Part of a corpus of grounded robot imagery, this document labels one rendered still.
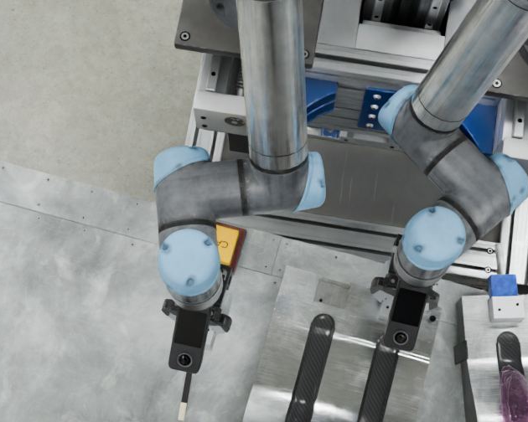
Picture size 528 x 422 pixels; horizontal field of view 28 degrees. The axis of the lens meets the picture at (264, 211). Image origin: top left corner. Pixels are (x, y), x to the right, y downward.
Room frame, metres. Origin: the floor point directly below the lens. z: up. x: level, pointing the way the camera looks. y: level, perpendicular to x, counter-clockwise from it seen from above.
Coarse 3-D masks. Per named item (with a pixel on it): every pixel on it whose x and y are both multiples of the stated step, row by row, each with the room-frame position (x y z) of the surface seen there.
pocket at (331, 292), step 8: (320, 280) 0.39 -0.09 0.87; (328, 280) 0.39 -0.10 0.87; (320, 288) 0.38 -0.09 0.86; (328, 288) 0.38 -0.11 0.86; (336, 288) 0.38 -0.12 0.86; (344, 288) 0.38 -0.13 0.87; (320, 296) 0.36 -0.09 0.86; (328, 296) 0.36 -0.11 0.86; (336, 296) 0.36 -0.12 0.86; (344, 296) 0.36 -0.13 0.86; (328, 304) 0.35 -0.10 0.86; (336, 304) 0.35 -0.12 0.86; (344, 304) 0.35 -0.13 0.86
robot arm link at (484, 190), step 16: (464, 144) 0.49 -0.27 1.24; (448, 160) 0.46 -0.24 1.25; (464, 160) 0.46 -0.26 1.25; (480, 160) 0.47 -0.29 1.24; (496, 160) 0.47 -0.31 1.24; (512, 160) 0.47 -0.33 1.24; (432, 176) 0.45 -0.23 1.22; (448, 176) 0.45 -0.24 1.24; (464, 176) 0.44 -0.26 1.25; (480, 176) 0.44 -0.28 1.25; (496, 176) 0.44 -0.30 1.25; (512, 176) 0.44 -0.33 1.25; (448, 192) 0.43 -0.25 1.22; (464, 192) 0.42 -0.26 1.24; (480, 192) 0.42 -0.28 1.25; (496, 192) 0.42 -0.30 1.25; (512, 192) 0.42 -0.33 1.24; (464, 208) 0.40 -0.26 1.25; (480, 208) 0.40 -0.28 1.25; (496, 208) 0.40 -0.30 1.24; (512, 208) 0.40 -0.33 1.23; (480, 224) 0.38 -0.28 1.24; (496, 224) 0.39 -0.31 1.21
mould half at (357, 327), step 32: (288, 288) 0.37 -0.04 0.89; (352, 288) 0.37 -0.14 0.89; (288, 320) 0.32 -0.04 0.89; (352, 320) 0.32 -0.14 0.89; (384, 320) 0.32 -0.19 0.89; (288, 352) 0.27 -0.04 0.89; (352, 352) 0.27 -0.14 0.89; (416, 352) 0.27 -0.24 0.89; (256, 384) 0.22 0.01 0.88; (288, 384) 0.22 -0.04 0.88; (320, 384) 0.22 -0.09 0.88; (352, 384) 0.22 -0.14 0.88; (416, 384) 0.22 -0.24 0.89; (256, 416) 0.17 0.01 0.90; (320, 416) 0.17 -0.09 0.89; (352, 416) 0.17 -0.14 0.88; (384, 416) 0.17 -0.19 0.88; (416, 416) 0.17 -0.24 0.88
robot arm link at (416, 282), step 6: (396, 246) 0.37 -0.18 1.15; (396, 252) 0.36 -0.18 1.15; (396, 258) 0.36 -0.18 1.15; (396, 264) 0.35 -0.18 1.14; (396, 270) 0.34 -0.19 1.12; (402, 270) 0.34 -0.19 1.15; (402, 276) 0.33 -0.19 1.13; (408, 276) 0.33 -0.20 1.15; (408, 282) 0.33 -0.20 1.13; (414, 282) 0.32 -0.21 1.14; (420, 282) 0.32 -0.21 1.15; (426, 282) 0.32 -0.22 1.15; (432, 282) 0.32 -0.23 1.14
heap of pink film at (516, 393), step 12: (504, 372) 0.24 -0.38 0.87; (516, 372) 0.24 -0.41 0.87; (504, 384) 0.22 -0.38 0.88; (516, 384) 0.22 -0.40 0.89; (504, 396) 0.20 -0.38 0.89; (516, 396) 0.20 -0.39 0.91; (504, 408) 0.18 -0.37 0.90; (516, 408) 0.18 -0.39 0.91; (504, 420) 0.16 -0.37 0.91; (516, 420) 0.16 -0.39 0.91
